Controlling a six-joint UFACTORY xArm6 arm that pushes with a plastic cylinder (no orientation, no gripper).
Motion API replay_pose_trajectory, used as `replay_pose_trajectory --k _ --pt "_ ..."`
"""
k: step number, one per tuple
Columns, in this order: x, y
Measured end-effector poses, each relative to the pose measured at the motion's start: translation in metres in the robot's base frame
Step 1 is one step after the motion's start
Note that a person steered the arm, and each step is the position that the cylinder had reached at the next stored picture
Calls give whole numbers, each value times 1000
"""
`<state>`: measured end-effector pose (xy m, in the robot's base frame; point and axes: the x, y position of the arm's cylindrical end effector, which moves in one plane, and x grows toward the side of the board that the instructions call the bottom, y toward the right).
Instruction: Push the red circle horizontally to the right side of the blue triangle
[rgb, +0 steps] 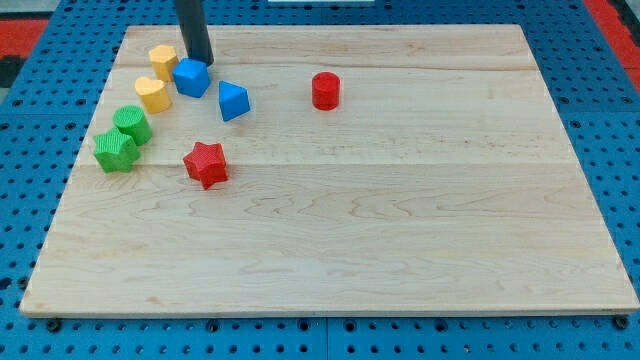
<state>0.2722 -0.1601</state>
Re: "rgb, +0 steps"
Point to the green cylinder block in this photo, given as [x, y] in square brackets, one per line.
[131, 120]

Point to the light wooden board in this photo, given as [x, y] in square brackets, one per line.
[443, 184]

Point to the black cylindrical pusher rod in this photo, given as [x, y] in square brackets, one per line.
[194, 31]

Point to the blue cube block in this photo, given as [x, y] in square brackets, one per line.
[191, 77]

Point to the green star block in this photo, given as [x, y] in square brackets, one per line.
[115, 151]

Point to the red cylinder block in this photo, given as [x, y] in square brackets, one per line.
[325, 91]

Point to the red star block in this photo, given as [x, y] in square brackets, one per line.
[207, 164]

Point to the yellow pentagon block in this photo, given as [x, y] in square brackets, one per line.
[163, 60]

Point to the yellow heart block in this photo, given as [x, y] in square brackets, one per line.
[153, 94]

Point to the blue triangle block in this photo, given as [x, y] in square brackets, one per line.
[233, 100]

